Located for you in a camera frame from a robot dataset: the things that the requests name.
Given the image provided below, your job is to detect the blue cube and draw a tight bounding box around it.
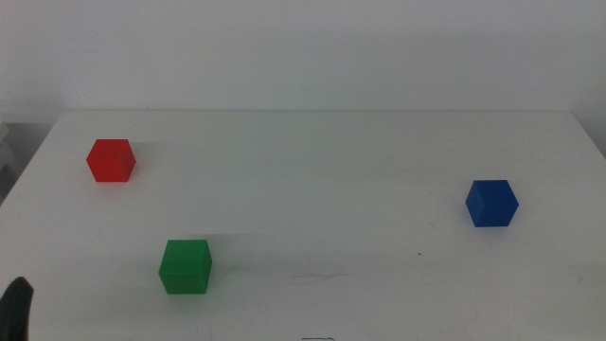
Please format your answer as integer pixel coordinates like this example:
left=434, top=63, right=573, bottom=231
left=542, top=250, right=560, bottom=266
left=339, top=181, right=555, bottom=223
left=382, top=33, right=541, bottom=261
left=464, top=179, right=520, bottom=228

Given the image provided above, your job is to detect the green cube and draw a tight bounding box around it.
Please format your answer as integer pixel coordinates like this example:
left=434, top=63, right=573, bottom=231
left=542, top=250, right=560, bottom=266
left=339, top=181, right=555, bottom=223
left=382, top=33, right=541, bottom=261
left=157, top=239, right=213, bottom=296

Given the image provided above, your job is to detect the red cube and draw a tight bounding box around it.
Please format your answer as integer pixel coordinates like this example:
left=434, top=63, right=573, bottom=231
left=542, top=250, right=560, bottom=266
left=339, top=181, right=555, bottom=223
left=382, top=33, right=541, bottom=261
left=85, top=138, right=137, bottom=184

